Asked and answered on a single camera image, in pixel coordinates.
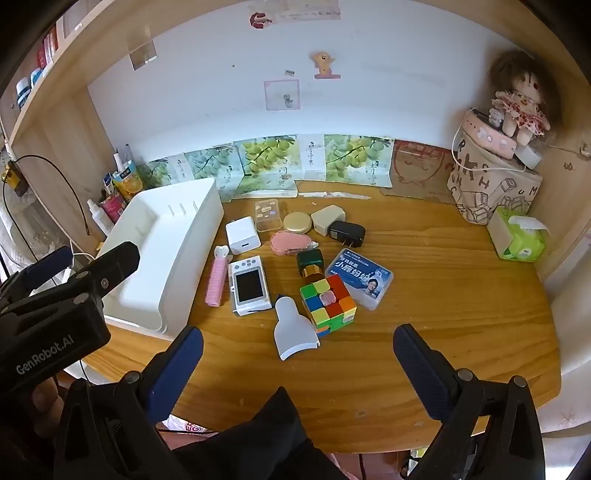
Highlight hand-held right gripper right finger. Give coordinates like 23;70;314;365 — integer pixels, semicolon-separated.
392;323;548;480

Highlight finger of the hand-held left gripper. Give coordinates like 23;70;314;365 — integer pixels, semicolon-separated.
69;241;141;319
9;246;75;296

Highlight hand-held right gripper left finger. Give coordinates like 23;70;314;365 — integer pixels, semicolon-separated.
53;325;205;480

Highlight white plastic storage bin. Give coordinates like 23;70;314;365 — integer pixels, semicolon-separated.
95;178;225;340

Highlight pink hair roller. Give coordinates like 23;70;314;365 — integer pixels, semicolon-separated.
204;246;230;308

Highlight white handheld game console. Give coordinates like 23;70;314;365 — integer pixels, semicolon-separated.
228;257;273;317

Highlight white plastic nozzle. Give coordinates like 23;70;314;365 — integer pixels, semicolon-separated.
274;295;320;361

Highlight green gold perfume bottle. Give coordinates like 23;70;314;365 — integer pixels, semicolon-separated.
296;249;325;281

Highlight small clear plastic case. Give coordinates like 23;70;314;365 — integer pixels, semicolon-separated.
254;199;283;232

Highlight beige power adapter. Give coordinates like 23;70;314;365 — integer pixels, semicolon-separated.
311;205;346;237

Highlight person's left hand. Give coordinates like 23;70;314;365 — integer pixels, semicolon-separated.
18;376;66;430

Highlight white spray bottle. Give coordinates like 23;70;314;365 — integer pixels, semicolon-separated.
88;198;114;236

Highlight pink can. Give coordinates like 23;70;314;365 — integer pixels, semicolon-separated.
99;194;125;224

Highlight orange juice carton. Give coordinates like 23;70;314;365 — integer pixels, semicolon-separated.
112;159;141;201

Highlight yellow black small device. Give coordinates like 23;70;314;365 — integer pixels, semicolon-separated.
2;161;26;197

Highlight person's black clothing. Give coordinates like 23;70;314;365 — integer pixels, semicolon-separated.
173;387;352;480

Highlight blue lid plastic box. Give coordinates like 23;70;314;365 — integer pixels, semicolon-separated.
324;248;394;311

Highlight colourful puzzle cube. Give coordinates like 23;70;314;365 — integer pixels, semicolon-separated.
299;274;358;337

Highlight white charger cube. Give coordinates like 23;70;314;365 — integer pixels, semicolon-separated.
225;219;260;256

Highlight wooden desk hutch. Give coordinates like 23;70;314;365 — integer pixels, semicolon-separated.
0;0;591;282

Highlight black power adapter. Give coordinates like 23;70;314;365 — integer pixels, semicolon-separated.
329;220;366;250

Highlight white floral cloth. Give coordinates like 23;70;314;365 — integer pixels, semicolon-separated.
540;277;591;435

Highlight green tissue pack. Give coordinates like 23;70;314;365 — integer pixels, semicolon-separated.
487;207;550;263

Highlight pink correction tape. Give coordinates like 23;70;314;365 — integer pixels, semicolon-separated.
270;231;319;257

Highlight grape print cardboard sheet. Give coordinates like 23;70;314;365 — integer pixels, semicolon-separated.
298;134;395;188
139;135;301;202

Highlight round gold compact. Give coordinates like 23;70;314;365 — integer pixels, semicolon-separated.
283;211;313;234

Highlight printed fabric bag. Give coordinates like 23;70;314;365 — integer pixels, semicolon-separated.
446;136;542;227

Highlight brown cardboard with red drawing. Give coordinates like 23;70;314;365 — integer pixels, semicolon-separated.
383;138;455;204

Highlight clear tape patch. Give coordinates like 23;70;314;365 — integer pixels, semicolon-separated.
127;41;158;71

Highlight red white boxes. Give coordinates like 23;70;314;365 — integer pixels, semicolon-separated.
37;25;60;70

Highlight white charger block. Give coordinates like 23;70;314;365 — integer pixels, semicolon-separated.
515;143;543;169

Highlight pink round box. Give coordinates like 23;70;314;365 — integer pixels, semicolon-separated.
463;110;519;160

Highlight brown haired rag doll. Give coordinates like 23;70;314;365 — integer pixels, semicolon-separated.
489;50;552;147

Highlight black cable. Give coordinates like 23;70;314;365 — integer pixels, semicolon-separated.
2;156;90;236

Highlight white cable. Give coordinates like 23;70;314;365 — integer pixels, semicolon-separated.
451;108;527;174

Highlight pink square wall sticker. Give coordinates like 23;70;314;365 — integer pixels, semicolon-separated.
264;79;301;110

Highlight orange cartoon wall sticker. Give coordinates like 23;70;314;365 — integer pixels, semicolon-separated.
310;52;341;80

